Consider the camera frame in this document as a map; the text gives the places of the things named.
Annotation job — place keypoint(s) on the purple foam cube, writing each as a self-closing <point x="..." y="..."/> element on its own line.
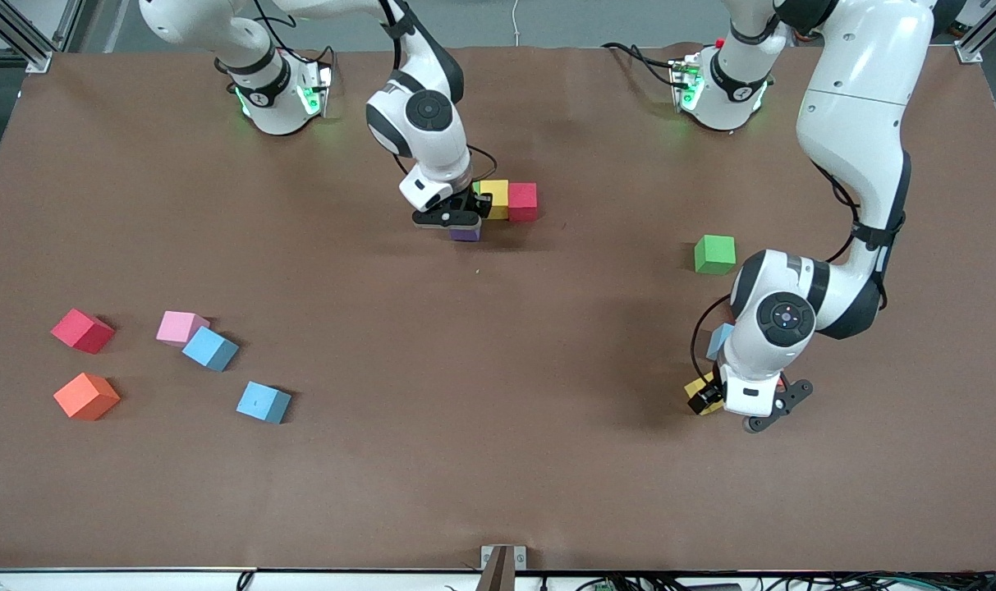
<point x="465" y="235"/>

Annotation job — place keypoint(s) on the light blue foam cube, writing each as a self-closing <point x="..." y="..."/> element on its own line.
<point x="210" y="349"/>
<point x="719" y="341"/>
<point x="263" y="402"/>

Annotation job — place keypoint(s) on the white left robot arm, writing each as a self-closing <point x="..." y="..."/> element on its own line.
<point x="859" y="107"/>

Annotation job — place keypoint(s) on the orange foam cube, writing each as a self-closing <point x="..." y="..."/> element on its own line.
<point x="87" y="396"/>

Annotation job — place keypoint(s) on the red foam cube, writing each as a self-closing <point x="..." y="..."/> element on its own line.
<point x="83" y="332"/>
<point x="523" y="201"/>

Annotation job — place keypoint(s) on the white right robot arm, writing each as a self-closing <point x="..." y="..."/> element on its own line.
<point x="424" y="123"/>

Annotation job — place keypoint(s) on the aluminium frame post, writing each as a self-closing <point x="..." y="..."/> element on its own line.
<point x="34" y="53"/>
<point x="970" y="49"/>

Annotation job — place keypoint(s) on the brown table cover sheet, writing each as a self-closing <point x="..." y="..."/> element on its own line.
<point x="498" y="460"/>

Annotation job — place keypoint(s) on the pink foam cube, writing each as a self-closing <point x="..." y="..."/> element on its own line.
<point x="177" y="327"/>

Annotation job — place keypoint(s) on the yellow foam cube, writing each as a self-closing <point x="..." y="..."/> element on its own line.
<point x="498" y="195"/>
<point x="696" y="386"/>

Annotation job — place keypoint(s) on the grey camera pole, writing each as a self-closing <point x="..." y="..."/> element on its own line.
<point x="498" y="574"/>

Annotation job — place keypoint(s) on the metal mounting bracket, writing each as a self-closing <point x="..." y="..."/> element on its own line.
<point x="520" y="558"/>

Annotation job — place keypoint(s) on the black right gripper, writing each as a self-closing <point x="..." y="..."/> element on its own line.
<point x="481" y="204"/>

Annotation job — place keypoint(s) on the metal base connector plate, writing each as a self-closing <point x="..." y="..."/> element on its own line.
<point x="325" y="82"/>

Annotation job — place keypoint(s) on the white table edge rail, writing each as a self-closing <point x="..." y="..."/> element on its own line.
<point x="95" y="581"/>

